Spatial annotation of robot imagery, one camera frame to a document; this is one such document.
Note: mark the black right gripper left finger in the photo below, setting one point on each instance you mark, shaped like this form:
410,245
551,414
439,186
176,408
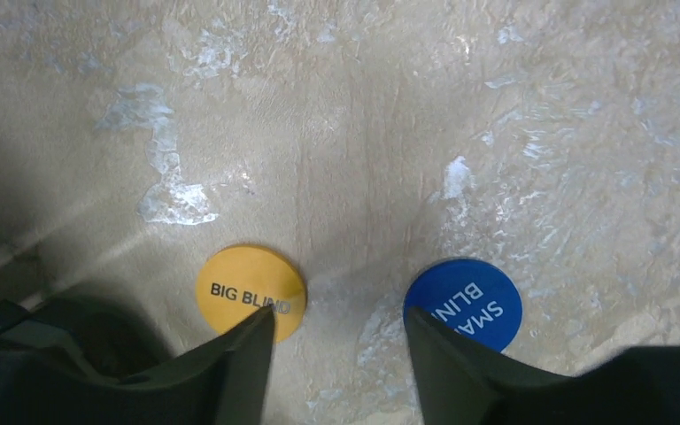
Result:
223,381

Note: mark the yellow big blind button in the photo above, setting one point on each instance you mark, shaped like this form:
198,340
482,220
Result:
240,279

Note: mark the blue small blind button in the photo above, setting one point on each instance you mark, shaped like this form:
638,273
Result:
471,297

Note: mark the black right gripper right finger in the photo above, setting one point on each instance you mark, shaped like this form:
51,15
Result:
460,381

